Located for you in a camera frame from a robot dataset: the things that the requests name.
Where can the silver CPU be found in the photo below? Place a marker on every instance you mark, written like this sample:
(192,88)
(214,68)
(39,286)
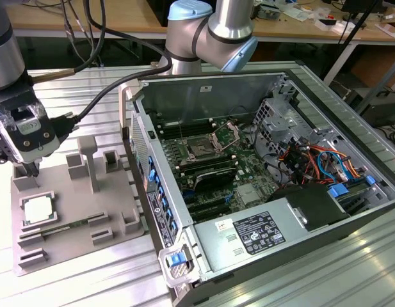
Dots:
(38,209)

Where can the thin locking lever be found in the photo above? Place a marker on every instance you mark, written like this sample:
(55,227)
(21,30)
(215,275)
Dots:
(181,128)

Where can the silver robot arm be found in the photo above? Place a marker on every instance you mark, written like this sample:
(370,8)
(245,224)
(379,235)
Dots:
(229,25)

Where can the green RAM stick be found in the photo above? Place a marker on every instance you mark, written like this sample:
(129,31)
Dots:
(78,223)

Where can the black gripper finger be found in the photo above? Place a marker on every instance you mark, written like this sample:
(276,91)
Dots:
(32,169)

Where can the grey parts rack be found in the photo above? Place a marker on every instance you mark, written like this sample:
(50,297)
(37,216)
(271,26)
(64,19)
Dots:
(72,204)

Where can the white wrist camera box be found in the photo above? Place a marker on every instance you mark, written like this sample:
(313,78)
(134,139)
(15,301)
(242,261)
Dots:
(30,140)

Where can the silver power supply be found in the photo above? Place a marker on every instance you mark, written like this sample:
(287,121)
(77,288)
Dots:
(222,252)

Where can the CPU socket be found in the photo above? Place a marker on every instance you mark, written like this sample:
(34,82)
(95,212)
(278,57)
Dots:
(200,147)

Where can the green motherboard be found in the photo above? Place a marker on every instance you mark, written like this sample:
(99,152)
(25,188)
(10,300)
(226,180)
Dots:
(248,172)

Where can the black box under desk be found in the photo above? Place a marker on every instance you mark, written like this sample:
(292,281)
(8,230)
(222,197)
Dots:
(383,110)

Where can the blue case latch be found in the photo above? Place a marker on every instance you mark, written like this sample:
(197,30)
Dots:
(177,259)

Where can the wooden desk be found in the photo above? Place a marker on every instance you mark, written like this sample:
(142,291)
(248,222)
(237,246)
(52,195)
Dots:
(136,16)

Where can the silver chipset heat sink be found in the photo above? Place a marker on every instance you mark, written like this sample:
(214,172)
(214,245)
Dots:
(248,194)

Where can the open PC case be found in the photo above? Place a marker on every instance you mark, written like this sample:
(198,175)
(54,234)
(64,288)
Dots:
(216,92)

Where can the small white box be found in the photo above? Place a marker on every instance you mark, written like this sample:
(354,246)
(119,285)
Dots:
(325,25)

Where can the black expansion slot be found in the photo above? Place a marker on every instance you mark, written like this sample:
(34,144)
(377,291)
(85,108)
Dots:
(206,205)
(210,214)

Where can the black RAM slot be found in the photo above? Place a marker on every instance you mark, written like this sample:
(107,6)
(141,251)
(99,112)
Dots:
(184,123)
(187,129)
(206,166)
(205,159)

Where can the black graphics card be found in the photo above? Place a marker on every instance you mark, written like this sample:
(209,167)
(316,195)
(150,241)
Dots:
(213,179)

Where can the silver drive cage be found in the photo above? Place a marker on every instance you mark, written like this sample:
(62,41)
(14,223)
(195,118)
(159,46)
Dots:
(280,134)

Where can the cardboard box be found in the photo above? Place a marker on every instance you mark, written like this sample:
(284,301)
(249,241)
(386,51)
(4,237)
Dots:
(390,29)

